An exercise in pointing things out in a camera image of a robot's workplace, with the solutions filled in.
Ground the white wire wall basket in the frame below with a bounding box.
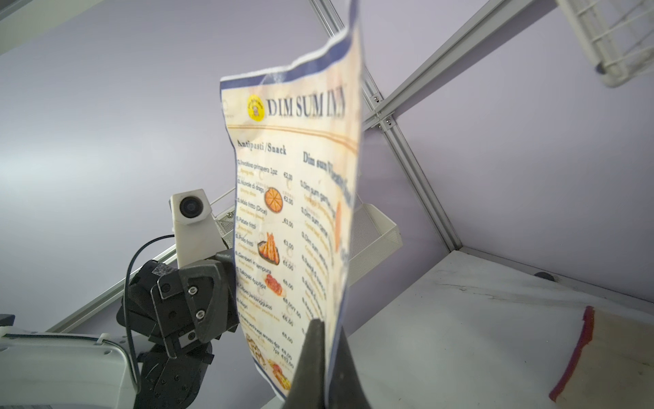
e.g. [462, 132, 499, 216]
[557, 0, 653, 88]

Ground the dim sum menu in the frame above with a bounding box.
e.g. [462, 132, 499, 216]
[220, 1, 363, 399]

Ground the beige oven mitt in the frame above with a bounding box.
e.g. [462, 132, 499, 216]
[548, 306, 653, 408]

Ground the white two-tier mesh shelf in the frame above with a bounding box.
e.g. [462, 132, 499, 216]
[208, 187, 404, 287]

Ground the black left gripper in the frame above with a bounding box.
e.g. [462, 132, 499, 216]
[117, 250, 239, 358]

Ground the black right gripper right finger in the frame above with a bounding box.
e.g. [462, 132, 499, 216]
[326, 329, 371, 409]

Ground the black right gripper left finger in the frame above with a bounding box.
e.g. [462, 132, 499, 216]
[282, 319, 325, 409]

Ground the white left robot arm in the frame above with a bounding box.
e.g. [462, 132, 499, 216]
[1, 251, 238, 408]

